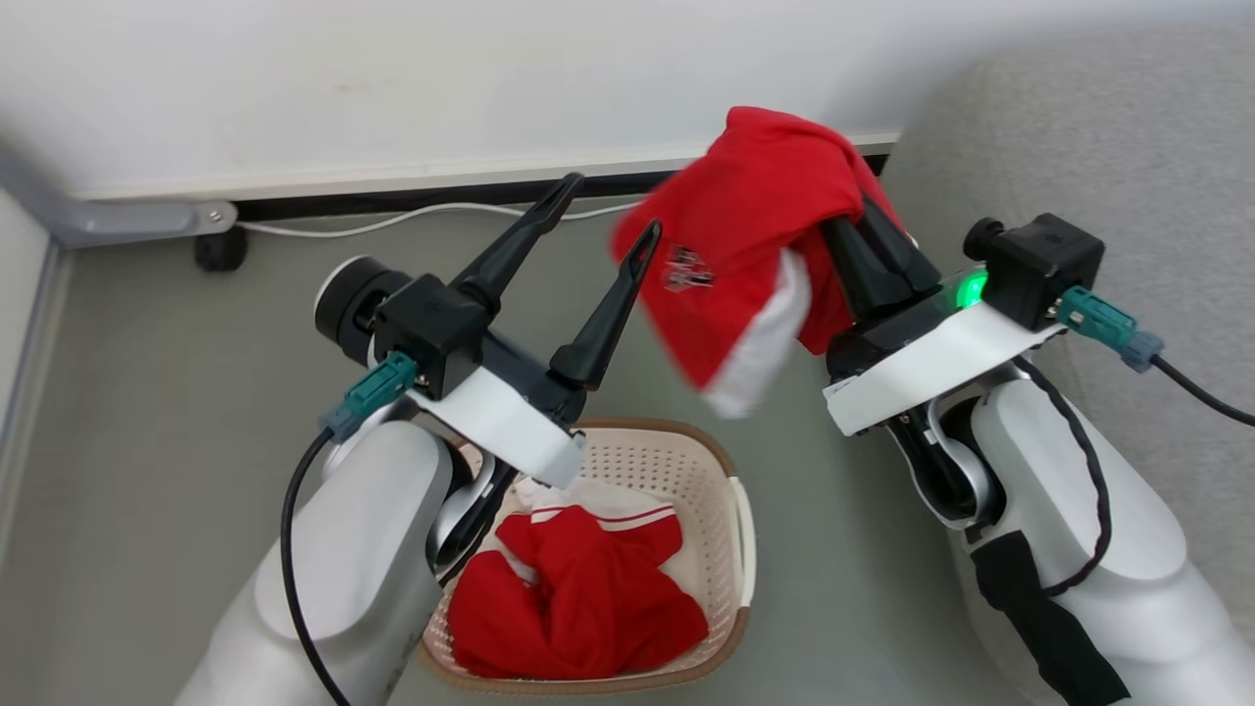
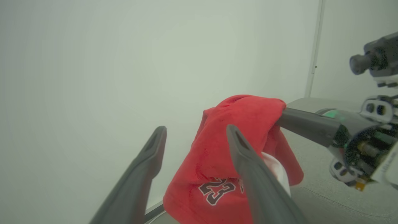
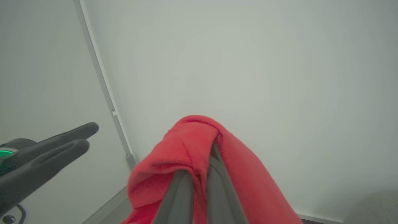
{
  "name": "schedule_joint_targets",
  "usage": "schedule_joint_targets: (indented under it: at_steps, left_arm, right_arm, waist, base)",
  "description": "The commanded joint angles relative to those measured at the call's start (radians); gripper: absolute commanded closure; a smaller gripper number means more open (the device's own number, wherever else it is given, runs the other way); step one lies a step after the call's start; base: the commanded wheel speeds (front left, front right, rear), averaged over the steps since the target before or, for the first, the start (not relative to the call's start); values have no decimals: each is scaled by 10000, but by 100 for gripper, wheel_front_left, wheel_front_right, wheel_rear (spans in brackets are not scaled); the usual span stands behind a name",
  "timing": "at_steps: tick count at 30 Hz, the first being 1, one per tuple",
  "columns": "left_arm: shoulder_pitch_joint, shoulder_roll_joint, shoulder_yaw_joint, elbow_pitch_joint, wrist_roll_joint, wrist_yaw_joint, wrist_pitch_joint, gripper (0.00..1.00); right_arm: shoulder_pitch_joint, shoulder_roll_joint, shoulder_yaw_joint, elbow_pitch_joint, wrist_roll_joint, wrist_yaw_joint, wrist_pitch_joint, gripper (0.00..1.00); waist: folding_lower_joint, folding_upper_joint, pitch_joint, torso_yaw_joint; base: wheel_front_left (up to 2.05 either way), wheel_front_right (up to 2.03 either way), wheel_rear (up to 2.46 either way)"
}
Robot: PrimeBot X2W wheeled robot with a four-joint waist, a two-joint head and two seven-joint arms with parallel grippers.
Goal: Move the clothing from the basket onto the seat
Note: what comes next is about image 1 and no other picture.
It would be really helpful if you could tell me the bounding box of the white floor cable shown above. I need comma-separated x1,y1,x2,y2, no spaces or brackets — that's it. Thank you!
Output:
235,199,643,239

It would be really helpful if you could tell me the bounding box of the grey fabric sofa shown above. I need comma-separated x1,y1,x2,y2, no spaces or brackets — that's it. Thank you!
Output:
882,20,1255,648

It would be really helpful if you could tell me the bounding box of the red garment broad white hem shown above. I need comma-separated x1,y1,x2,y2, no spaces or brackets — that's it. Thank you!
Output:
610,106,908,421

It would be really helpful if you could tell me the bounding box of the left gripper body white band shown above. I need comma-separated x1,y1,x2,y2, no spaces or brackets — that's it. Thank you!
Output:
407,331,589,489

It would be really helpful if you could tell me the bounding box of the black left cable teal connector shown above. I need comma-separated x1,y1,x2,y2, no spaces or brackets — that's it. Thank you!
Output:
282,351,420,706

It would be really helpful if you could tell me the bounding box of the red garment striped white trim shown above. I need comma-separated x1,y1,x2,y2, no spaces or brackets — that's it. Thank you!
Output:
446,478,709,680

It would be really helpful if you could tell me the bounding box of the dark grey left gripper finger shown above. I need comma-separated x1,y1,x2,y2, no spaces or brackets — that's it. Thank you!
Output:
547,220,664,391
449,173,586,317

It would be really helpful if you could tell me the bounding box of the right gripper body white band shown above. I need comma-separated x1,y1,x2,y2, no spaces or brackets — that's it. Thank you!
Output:
824,270,1065,437

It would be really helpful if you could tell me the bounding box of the black cable teal connector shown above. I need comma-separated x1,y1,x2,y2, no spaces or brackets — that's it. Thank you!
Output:
1057,286,1255,429
282,351,420,706

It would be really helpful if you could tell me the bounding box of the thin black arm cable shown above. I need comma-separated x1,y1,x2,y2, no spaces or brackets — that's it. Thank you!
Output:
1013,355,1116,597

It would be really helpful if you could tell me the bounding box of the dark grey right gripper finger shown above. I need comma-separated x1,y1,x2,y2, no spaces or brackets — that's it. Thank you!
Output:
858,196,942,307
822,218,898,322

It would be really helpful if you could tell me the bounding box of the black right cable teal connector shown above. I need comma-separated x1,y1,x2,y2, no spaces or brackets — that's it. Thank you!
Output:
1057,286,1255,429

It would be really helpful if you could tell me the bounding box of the black caster wheel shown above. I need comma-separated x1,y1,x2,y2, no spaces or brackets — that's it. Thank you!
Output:
193,230,248,274

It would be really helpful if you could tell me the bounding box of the black strap on right arm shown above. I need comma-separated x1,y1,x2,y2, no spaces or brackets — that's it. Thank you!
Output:
971,531,1130,706

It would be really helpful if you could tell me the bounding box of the cream perforated laundry basket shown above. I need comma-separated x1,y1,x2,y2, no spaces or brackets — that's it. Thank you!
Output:
420,420,756,695

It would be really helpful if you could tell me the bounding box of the white baseboard strip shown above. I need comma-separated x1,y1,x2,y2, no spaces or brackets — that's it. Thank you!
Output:
74,127,901,202

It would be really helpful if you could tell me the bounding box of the grey metal bracket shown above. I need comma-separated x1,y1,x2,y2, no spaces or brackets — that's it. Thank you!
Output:
0,137,238,248

